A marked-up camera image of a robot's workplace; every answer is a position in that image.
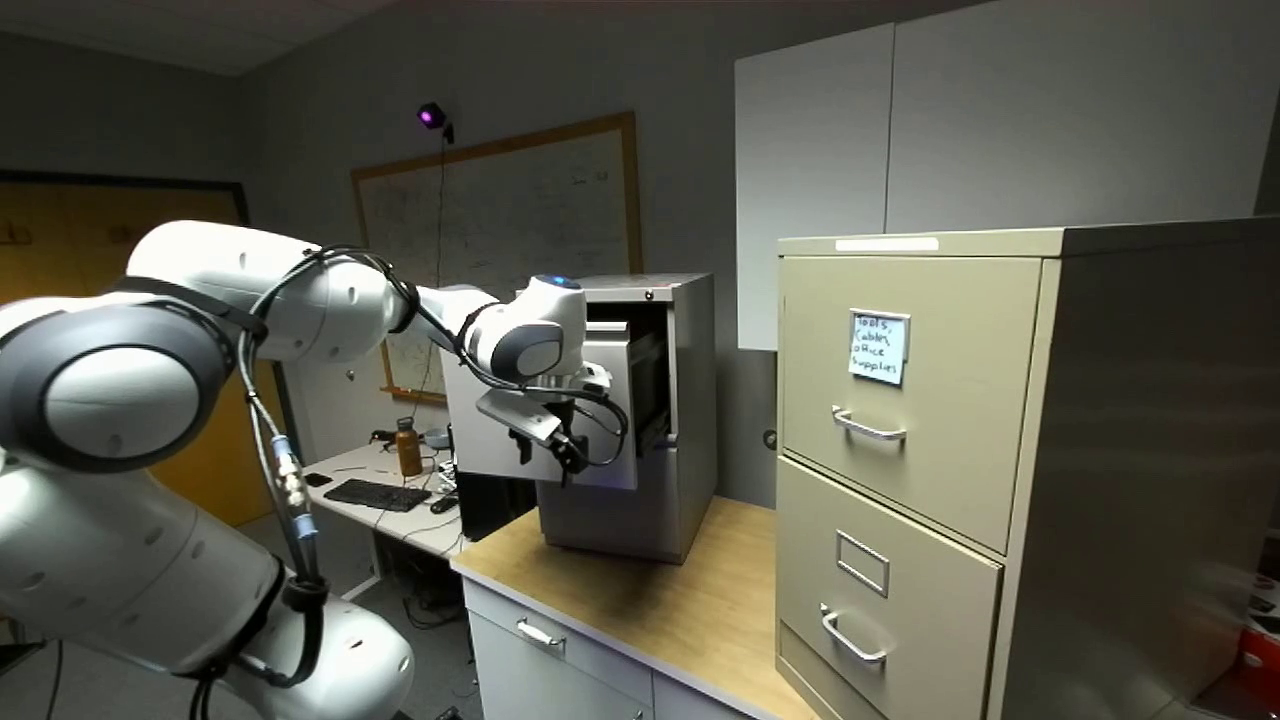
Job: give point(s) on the black keyboard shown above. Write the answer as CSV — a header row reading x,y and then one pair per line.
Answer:
x,y
378,494

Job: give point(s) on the white base cabinet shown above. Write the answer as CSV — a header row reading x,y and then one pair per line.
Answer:
x,y
534,674

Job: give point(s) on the white wall cabinet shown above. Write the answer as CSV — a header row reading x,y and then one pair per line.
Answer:
x,y
1040,123

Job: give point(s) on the white paper note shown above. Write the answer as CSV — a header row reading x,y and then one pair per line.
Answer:
x,y
876,349

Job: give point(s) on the camera with purple light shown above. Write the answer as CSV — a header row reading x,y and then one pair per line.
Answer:
x,y
433,116

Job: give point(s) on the white desk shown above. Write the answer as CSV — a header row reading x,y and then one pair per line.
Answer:
x,y
400,521

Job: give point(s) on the brown bottle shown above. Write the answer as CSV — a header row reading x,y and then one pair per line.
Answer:
x,y
410,448

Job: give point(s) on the beige drawer with label holder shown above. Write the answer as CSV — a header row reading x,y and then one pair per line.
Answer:
x,y
922,624

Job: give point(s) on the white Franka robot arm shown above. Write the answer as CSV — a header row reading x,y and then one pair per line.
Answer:
x,y
173,264

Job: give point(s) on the whiteboard with wooden frame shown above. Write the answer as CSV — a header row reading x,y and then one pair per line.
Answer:
x,y
534,200

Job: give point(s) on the beige metal filing cabinet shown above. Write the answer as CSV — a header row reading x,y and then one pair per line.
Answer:
x,y
1147,466

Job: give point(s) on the beige drawer with paper note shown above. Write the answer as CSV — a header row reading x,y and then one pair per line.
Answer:
x,y
932,466

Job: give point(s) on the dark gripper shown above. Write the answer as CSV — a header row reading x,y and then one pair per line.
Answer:
x,y
523,414

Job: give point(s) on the grey metal filing cabinet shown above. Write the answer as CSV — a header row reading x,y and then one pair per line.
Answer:
x,y
684,400

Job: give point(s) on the yellow wooden door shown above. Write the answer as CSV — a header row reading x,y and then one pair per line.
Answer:
x,y
64,243

